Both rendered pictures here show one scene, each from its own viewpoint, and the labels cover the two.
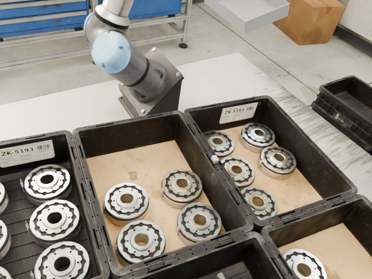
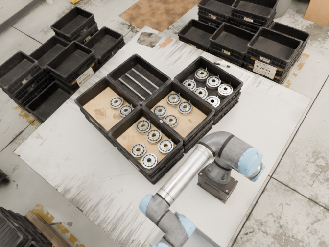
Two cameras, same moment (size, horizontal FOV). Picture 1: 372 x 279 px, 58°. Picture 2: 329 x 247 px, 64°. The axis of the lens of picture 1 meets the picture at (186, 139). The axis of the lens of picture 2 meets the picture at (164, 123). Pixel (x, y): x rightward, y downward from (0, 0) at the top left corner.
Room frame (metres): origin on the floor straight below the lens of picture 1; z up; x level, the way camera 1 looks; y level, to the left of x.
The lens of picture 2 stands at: (1.45, -0.13, 2.39)
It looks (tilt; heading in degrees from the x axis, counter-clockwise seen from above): 59 degrees down; 176
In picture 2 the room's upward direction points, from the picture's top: 11 degrees counter-clockwise
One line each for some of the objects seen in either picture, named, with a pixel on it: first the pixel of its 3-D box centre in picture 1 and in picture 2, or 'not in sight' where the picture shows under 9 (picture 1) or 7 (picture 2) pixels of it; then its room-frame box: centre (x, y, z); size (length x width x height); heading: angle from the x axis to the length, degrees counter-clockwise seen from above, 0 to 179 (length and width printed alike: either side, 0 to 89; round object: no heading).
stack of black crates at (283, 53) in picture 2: not in sight; (269, 60); (-0.14, 1.12, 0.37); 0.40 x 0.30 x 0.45; 39
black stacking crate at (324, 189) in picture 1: (257, 163); (146, 141); (0.64, -0.20, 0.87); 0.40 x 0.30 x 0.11; 31
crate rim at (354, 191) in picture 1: (263, 150); (145, 138); (0.64, -0.20, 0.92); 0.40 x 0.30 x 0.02; 31
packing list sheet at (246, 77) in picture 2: not in sight; (229, 75); (0.17, 0.57, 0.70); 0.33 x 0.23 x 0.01; 39
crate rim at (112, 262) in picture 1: (155, 177); (177, 108); (0.49, 0.05, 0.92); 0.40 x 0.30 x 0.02; 31
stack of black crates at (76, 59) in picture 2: not in sight; (78, 73); (-0.61, -0.75, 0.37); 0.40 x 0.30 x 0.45; 129
